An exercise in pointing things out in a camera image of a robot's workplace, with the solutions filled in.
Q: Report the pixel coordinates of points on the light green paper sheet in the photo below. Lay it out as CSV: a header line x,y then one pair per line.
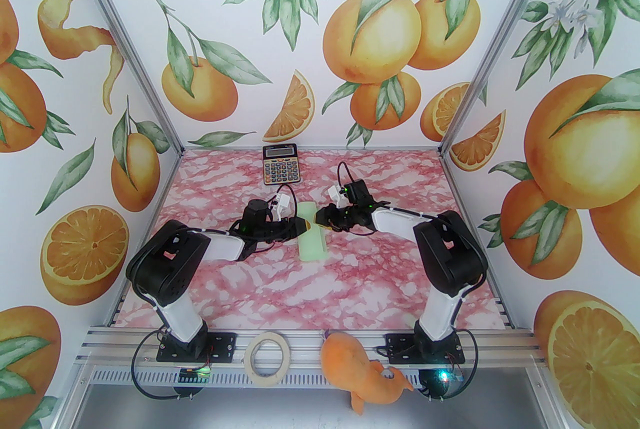
x,y
312,242

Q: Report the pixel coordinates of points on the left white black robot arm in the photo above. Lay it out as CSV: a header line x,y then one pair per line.
x,y
167,267

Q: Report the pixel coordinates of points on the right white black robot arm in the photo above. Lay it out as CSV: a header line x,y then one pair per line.
x,y
450,252

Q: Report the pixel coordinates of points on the black orange calculator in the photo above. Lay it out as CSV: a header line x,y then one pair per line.
x,y
280,165

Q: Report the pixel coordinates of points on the beige masking tape roll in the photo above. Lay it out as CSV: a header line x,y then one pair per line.
x,y
251,369

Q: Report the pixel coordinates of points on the orange plush toy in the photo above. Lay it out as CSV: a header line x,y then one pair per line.
x,y
355,367

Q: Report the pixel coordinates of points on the small green circuit board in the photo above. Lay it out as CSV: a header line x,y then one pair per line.
x,y
195,374
447,377

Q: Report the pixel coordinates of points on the grey metal tray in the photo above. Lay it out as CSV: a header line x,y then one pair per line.
x,y
250,409

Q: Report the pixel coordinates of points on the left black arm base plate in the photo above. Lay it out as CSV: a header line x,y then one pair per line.
x,y
222,347

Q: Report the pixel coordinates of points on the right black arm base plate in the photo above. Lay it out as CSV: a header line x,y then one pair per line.
x,y
400,349

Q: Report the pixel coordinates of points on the aluminium frame rail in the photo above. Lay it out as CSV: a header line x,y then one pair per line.
x,y
500,342

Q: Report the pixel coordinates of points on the aluminium frame post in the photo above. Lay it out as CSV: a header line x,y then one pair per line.
x,y
127,44
500,42

